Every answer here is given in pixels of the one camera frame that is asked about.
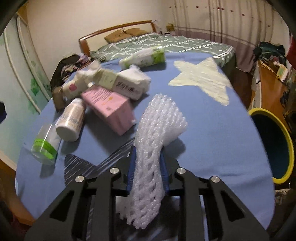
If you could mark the wooden headboard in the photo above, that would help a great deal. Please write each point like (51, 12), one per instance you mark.
(83, 41)

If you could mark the pink cardboard box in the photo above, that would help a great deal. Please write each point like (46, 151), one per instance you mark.
(108, 106)

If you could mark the wardrobe sliding door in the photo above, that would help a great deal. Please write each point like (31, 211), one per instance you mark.
(18, 76)

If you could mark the clothes heap on desk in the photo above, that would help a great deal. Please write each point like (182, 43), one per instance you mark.
(270, 51)

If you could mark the wooden desk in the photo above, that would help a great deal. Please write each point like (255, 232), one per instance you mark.
(268, 88)

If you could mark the bed with green plaid bedding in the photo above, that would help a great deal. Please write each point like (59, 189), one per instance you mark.
(185, 44)

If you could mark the white nightstand with clothes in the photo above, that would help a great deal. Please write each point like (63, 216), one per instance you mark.
(62, 67)

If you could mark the white tissue pack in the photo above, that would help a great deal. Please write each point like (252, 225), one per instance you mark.
(134, 81)

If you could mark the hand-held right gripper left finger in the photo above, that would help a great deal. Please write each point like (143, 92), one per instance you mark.
(130, 172)

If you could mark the small tan box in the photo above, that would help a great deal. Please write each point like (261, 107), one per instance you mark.
(170, 27)

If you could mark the small cream box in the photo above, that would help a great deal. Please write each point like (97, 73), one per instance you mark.
(106, 78)

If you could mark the beige bottle with white cap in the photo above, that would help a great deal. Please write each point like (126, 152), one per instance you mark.
(70, 118)

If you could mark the striped beige curtain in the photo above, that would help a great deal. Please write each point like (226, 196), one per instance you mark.
(231, 23)

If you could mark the brown cardboard box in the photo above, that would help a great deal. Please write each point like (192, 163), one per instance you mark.
(57, 97)

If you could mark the brown pillow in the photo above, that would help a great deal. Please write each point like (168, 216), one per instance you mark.
(136, 31)
(115, 36)

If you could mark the green and white bottle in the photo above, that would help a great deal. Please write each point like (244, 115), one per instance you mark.
(143, 56)

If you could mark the yellow-rimmed bin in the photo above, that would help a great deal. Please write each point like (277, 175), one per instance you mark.
(270, 143)

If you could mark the clear cup with green lid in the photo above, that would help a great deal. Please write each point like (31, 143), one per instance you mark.
(46, 143)

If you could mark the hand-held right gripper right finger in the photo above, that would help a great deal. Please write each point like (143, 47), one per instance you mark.
(163, 172)

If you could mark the white foam fruit net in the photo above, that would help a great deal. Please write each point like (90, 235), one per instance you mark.
(159, 120)

